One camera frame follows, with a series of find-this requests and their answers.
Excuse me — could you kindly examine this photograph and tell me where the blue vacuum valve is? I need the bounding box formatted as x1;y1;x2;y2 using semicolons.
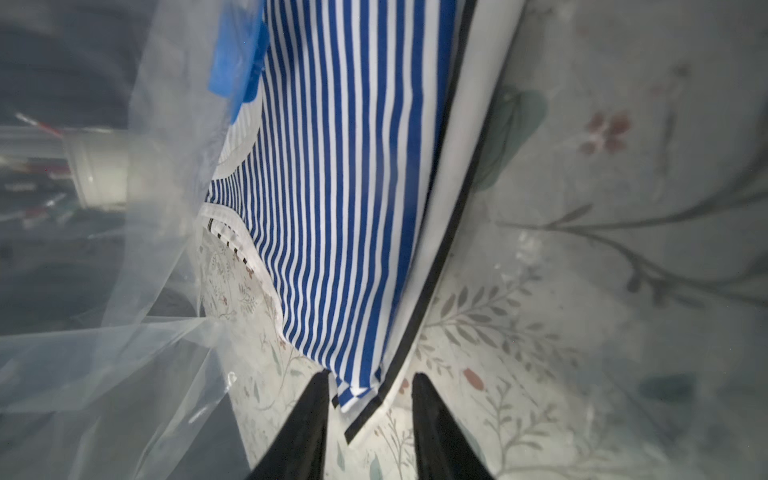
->
208;1;270;124

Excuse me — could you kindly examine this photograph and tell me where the white cup with tools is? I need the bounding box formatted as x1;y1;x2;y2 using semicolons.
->
1;112;135;229

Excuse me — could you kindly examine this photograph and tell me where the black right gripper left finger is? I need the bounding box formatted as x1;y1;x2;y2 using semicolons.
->
246;371;330;480

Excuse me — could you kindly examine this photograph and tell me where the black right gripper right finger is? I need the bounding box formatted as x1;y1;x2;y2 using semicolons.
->
412;373;492;480

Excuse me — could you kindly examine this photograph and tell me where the blue white striped garment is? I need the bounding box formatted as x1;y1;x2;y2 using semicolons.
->
202;1;457;409

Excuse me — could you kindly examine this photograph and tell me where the clear vacuum bag blue zip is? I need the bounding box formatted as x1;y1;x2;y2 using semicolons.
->
1;1;767;479

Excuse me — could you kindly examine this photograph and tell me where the black white striped garment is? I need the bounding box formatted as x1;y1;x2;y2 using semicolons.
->
197;0;529;445

